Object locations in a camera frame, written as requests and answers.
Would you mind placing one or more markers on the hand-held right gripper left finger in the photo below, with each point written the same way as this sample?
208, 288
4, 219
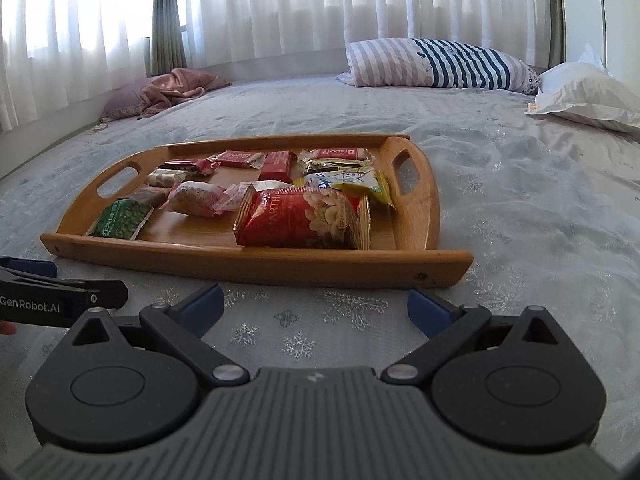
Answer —
202, 307

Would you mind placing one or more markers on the beige cracker packet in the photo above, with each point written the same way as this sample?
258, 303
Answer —
165, 177

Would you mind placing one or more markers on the pink crumpled cloth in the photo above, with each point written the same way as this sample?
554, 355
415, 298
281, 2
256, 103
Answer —
180, 87

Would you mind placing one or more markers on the long dark red wafer packet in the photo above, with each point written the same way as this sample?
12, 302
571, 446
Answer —
187, 166

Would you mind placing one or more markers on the thin dark red bar packet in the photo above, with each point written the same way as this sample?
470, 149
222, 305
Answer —
276, 166

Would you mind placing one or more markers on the red biscuit packet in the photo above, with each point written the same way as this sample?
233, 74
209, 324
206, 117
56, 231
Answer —
335, 155
235, 159

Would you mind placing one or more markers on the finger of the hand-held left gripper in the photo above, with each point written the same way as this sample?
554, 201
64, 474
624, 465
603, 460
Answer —
27, 267
105, 295

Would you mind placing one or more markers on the wooden tray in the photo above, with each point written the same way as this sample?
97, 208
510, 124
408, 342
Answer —
420, 200

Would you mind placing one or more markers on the white pillow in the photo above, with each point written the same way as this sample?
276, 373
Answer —
590, 92

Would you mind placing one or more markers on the person's left hand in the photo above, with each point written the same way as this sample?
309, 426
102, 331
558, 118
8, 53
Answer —
6, 328

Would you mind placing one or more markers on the yellow cartoon snack packet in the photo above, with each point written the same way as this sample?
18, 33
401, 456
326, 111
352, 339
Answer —
350, 182

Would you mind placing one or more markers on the blue striped pillow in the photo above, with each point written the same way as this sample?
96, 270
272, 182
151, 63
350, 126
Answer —
440, 65

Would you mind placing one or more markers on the small white object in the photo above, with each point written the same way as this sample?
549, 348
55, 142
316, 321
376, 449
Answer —
100, 126

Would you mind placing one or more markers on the green pea snack packet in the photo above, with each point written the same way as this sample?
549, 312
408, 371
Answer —
120, 220

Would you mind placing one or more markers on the small pink white packet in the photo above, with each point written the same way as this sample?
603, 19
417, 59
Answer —
240, 197

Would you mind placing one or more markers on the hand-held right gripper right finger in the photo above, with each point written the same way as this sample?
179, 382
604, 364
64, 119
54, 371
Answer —
430, 310

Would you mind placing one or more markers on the light blue snowflake bedspread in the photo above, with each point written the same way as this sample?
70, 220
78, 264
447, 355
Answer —
500, 185

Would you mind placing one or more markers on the white sheer curtain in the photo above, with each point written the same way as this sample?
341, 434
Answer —
300, 0

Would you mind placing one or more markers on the purple pillow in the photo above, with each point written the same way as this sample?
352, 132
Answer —
125, 100

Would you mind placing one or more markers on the pink cake packet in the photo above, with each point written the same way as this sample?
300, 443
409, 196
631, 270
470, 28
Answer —
197, 200

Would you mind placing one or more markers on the brown peanut packet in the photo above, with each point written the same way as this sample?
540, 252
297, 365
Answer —
150, 196

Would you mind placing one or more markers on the red nut packet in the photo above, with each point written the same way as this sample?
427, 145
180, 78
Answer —
300, 220

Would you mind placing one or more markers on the green curtain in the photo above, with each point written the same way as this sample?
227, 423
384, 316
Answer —
167, 10
557, 10

